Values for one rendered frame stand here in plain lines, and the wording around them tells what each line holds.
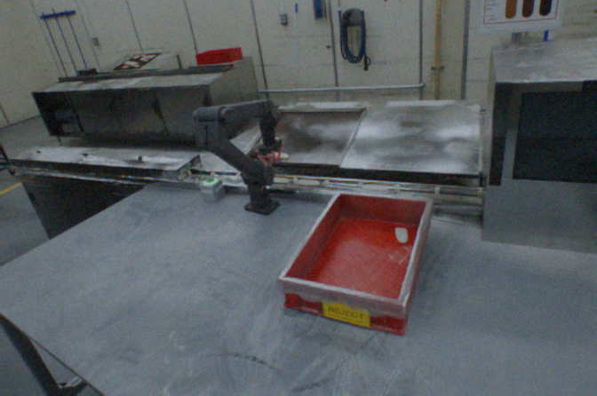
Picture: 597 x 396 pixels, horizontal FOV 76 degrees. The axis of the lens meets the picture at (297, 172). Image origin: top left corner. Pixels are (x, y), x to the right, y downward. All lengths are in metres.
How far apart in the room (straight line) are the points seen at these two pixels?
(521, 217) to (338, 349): 0.64
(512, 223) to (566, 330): 0.32
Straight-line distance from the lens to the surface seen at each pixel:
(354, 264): 1.17
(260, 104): 1.45
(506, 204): 1.23
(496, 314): 1.07
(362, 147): 1.71
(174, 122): 4.73
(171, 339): 1.11
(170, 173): 1.85
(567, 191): 1.22
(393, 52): 5.14
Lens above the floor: 1.57
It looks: 25 degrees down
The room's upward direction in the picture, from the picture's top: 9 degrees counter-clockwise
